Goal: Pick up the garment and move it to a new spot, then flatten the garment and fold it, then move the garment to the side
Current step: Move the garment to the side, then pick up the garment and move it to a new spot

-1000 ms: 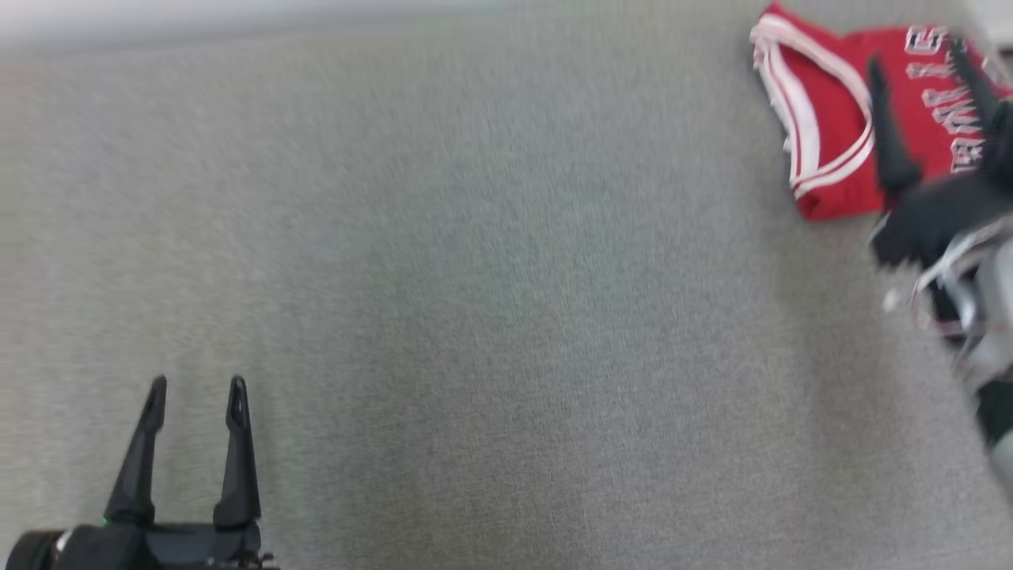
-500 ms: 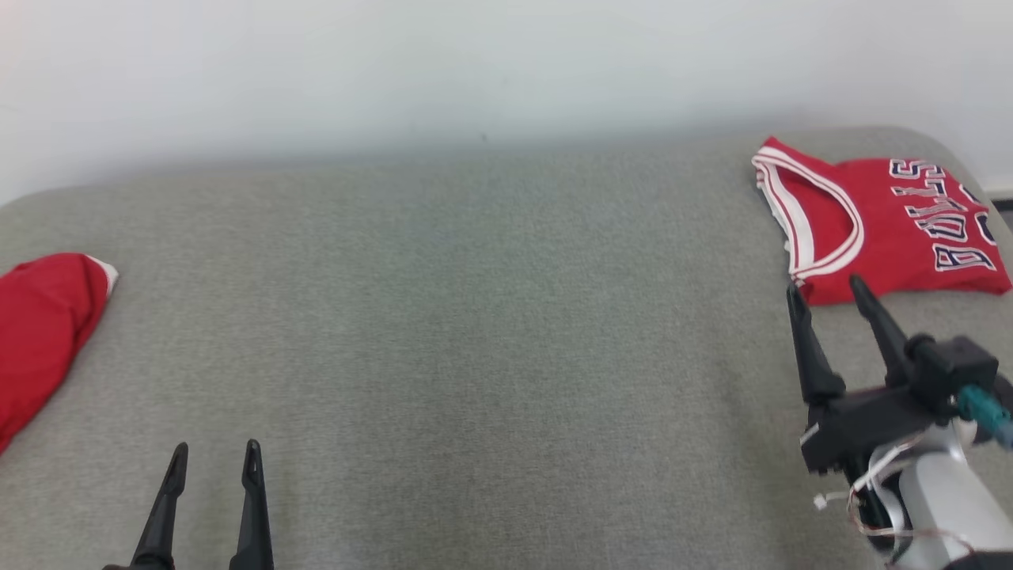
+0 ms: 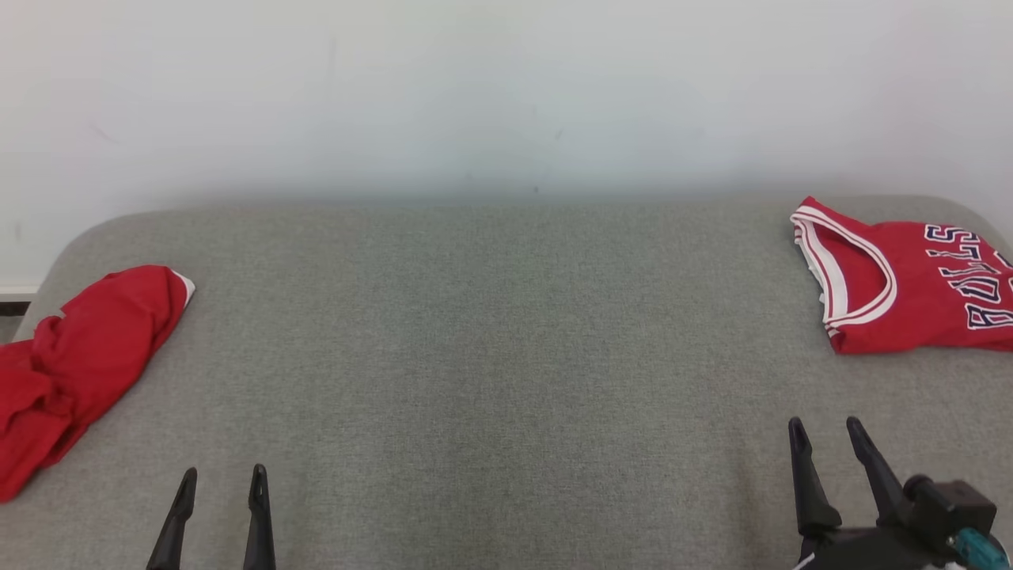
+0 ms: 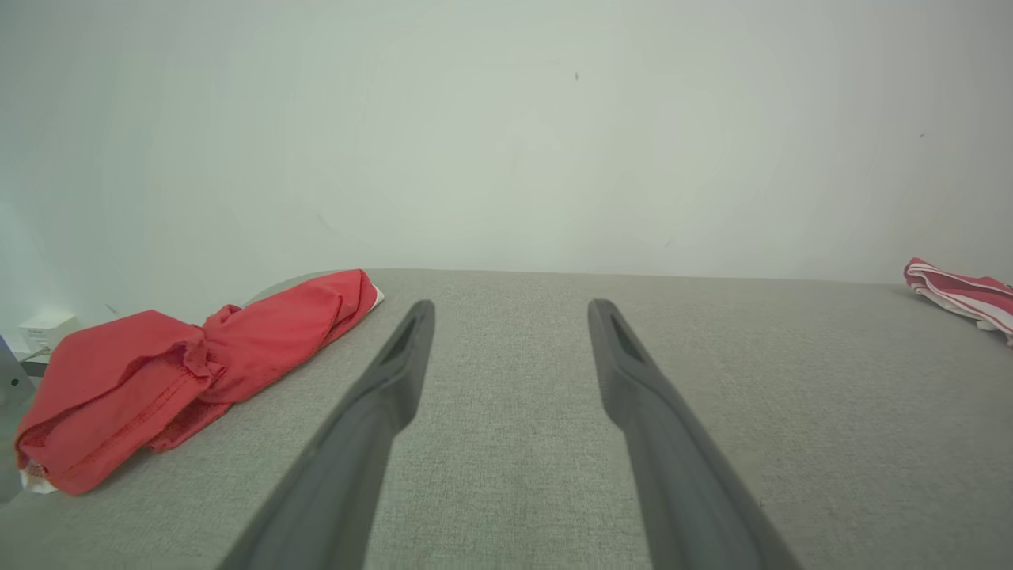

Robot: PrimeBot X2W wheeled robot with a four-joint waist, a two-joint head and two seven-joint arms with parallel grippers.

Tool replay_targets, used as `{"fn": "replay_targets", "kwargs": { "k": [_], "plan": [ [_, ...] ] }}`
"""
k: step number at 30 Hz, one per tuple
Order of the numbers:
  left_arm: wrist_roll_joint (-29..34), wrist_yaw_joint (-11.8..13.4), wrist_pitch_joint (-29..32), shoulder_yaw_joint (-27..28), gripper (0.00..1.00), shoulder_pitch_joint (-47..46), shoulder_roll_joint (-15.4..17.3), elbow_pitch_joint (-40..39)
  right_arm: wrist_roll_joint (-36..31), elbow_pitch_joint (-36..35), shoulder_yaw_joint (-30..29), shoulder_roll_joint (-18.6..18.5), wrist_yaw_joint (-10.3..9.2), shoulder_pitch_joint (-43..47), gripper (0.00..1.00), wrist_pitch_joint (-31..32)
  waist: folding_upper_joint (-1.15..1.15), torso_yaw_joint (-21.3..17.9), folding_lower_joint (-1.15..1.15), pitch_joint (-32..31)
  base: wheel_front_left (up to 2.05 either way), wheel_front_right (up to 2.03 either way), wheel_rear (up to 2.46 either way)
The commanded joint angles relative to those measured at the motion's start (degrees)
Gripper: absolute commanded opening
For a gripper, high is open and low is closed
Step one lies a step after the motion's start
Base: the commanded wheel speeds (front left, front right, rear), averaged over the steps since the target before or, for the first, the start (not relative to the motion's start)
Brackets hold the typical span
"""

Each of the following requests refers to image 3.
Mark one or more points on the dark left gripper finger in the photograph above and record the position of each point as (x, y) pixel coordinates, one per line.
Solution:
(178, 530)
(259, 530)

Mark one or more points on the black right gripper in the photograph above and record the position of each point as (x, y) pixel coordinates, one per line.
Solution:
(894, 550)

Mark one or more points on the red white printed basketball jersey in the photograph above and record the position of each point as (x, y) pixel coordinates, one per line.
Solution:
(910, 317)

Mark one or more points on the plain red white-trimmed garment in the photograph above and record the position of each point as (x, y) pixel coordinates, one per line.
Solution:
(87, 364)

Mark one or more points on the white skirting board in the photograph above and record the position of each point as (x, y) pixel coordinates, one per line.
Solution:
(16, 291)

